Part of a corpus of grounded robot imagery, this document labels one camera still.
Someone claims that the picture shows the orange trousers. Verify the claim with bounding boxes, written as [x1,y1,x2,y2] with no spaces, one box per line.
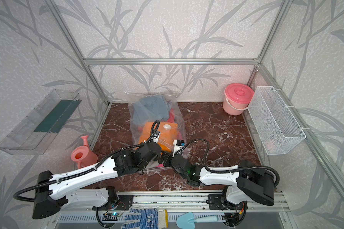
[138,122,178,151]

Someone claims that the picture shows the clear plastic vacuum bag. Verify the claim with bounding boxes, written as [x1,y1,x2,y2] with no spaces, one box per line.
[127,93,183,169]

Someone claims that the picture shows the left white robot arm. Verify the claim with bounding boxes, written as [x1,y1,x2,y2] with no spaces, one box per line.
[13,142,161,219]

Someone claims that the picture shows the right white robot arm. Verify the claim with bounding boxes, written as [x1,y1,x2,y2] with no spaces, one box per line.
[159,153,280,206]

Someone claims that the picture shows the pink garment in bag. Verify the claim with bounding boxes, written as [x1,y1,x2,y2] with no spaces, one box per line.
[157,108,185,168]

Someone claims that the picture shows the blue folded towel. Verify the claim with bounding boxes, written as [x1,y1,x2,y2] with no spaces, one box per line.
[131,95,171,126]

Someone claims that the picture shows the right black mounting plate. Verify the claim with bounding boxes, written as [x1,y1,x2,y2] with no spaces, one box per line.
[206,194,247,211]

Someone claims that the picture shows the black mounting plate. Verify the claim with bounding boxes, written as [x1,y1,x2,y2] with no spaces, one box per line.
[103,195,134,211]
[206,194,247,211]

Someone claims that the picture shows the light blue toy shovel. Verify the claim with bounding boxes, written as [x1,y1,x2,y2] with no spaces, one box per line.
[176,212,219,229]

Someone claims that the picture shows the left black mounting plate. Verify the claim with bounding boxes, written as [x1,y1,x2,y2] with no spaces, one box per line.
[103,195,134,211]

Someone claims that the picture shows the blue dotted work glove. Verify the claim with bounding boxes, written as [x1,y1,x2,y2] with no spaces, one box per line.
[121,208,168,229]

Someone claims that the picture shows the pink watering can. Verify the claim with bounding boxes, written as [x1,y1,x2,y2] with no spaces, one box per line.
[71,135,98,169]

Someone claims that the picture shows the pink lidded bucket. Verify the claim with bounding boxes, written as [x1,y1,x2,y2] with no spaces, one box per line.
[223,83,254,116]

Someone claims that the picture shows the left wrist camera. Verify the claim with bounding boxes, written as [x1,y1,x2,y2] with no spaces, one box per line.
[152,131,160,143]

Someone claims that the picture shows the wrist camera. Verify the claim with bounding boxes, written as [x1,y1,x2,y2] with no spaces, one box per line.
[152,131,160,143]
[173,139,185,154]

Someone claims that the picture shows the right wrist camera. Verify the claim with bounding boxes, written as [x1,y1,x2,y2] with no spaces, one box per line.
[173,139,185,154]

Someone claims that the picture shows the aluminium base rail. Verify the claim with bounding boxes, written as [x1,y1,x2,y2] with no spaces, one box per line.
[61,189,290,213]

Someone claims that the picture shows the white wire mesh basket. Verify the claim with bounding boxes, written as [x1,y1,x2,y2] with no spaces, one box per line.
[248,86,306,155]

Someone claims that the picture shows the clear plastic wall shelf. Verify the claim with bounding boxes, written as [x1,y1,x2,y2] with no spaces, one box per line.
[0,89,82,155]

